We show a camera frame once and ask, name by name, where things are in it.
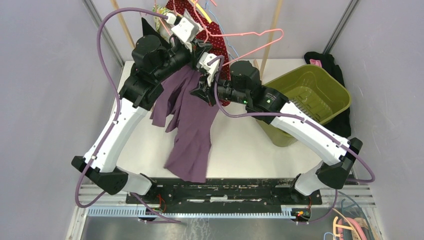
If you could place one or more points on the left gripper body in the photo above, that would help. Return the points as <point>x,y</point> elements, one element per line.
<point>195,60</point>

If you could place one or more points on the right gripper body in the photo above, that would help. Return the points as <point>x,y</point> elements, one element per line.
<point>209,92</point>

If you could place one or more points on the purple pleated skirt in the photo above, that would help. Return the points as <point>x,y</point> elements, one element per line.
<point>192,118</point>

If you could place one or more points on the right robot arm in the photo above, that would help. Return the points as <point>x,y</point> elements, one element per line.
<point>338,154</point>

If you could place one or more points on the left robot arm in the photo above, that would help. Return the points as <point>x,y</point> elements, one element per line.
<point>153,63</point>

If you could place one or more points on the red polka dot skirt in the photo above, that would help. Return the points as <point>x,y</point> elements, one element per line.
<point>219,46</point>

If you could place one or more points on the lemon print skirt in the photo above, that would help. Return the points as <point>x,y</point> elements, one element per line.
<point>162,27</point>

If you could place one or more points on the black skirt on rack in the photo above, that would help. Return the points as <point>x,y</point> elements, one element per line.
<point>147,30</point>

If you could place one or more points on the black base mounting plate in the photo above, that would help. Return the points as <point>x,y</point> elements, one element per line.
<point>227,196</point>

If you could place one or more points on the olive green plastic basket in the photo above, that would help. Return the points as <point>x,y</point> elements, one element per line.
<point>316,93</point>

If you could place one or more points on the pile of spare hangers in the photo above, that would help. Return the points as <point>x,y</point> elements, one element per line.
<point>351,227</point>

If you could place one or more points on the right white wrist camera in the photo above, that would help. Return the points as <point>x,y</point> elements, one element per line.
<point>210,63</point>

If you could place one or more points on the blue wire hanger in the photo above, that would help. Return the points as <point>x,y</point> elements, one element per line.
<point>234,54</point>

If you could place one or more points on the left aluminium frame post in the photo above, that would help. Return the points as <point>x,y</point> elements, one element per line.
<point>97,19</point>

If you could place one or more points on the aluminium frame post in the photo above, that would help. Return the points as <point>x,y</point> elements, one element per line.
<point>97,19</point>
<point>348,12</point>

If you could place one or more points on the white slotted cable duct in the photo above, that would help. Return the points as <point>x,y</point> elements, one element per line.
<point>142,212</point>

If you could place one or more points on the right aluminium frame post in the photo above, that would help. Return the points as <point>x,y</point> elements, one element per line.
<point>348,12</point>

